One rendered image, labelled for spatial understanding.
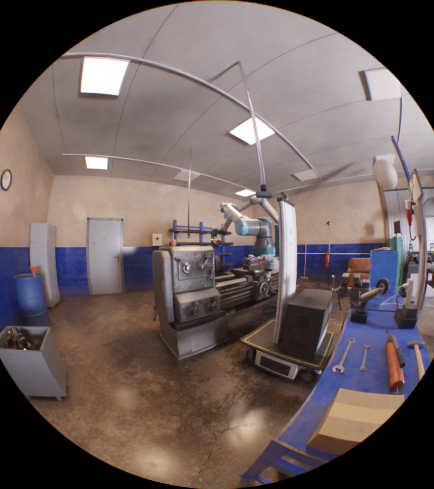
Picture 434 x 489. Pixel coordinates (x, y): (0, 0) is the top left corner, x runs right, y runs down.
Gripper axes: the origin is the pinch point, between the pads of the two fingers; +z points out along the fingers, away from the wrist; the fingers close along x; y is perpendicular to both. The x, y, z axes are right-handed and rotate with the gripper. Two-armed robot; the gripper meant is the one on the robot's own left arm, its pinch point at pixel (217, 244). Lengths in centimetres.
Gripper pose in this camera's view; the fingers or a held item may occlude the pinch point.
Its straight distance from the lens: 214.7
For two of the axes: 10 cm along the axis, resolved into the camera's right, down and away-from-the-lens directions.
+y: 2.0, -9.4, -2.9
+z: 1.8, 3.3, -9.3
